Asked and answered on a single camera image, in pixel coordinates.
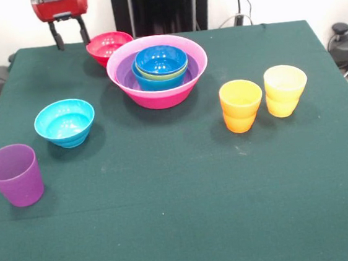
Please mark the black power plug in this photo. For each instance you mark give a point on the black power plug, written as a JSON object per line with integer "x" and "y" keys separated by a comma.
{"x": 239, "y": 19}

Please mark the purple bowl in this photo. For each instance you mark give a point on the purple bowl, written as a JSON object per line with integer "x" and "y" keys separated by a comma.
{"x": 123, "y": 75}

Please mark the cyan bowl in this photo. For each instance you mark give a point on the cyan bowl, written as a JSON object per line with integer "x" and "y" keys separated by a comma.
{"x": 64, "y": 124}

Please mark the dark blue bowl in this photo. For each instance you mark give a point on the dark blue bowl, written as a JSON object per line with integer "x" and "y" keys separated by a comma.
{"x": 160, "y": 61}

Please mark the purple cup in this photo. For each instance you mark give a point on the purple cup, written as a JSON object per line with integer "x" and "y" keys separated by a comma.
{"x": 16, "y": 181}

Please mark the yellow cup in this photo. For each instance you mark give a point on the yellow cup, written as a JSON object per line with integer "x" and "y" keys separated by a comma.
{"x": 285, "y": 83}

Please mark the green bowl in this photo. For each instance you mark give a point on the green bowl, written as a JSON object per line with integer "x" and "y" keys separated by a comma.
{"x": 162, "y": 76}

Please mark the dark green tablecloth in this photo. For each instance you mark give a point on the dark green tablecloth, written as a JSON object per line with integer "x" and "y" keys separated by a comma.
{"x": 201, "y": 211}

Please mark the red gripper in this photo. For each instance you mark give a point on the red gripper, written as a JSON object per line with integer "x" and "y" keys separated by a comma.
{"x": 58, "y": 8}

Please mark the small red-pink bowl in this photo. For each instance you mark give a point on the small red-pink bowl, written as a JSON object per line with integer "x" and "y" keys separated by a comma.
{"x": 103, "y": 49}

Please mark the large pink bowl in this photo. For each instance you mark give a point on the large pink bowl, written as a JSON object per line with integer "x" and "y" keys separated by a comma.
{"x": 161, "y": 100}

